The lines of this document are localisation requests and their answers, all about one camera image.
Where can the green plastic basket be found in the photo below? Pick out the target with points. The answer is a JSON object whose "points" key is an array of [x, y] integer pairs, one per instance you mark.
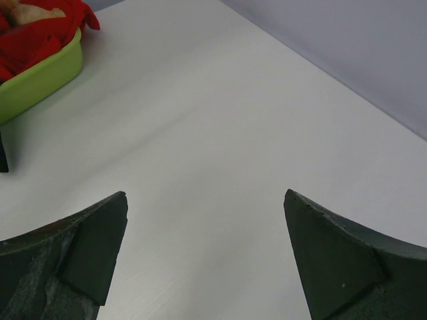
{"points": [[28, 88]]}

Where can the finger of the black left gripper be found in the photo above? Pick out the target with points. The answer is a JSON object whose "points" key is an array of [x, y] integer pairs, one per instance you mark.
{"points": [[4, 167]]}

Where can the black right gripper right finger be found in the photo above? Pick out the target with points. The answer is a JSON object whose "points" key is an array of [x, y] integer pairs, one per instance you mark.
{"points": [[349, 271]]}

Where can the red printed t shirt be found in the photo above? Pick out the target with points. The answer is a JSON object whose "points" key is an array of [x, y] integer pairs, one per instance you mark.
{"points": [[32, 31]]}

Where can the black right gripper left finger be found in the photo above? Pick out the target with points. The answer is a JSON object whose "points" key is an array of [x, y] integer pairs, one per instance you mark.
{"points": [[64, 270]]}

